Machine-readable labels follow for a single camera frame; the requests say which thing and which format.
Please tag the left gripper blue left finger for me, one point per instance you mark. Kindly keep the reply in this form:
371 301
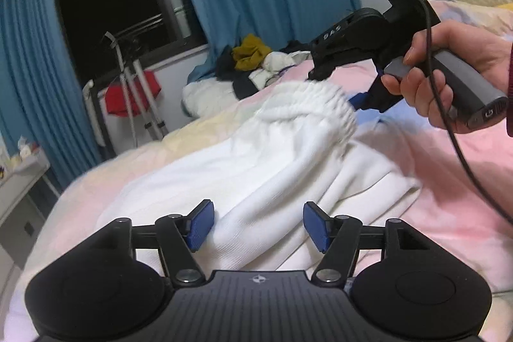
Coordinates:
179 237

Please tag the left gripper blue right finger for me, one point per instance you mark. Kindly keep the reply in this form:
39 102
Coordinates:
337 238

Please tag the white knit trousers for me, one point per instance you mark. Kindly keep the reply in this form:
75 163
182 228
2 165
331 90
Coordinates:
297 146

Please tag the metal clothes rack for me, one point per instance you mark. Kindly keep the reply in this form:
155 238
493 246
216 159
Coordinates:
132 85

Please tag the person's right hand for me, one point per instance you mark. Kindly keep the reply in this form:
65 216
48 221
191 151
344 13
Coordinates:
487 53

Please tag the mustard yellow garment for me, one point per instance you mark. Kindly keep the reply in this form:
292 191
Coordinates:
250 54

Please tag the pastel patchwork bed cover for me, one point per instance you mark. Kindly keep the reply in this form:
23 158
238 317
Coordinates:
448 210

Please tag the white puffy jacket pile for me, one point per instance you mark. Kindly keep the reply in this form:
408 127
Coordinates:
208 97

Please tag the red cloth on rack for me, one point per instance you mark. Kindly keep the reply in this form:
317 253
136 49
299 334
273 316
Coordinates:
114 98

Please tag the white desk with items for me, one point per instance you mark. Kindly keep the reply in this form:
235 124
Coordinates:
21 219

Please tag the blue curtain left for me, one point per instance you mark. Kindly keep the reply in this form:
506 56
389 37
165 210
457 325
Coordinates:
41 99

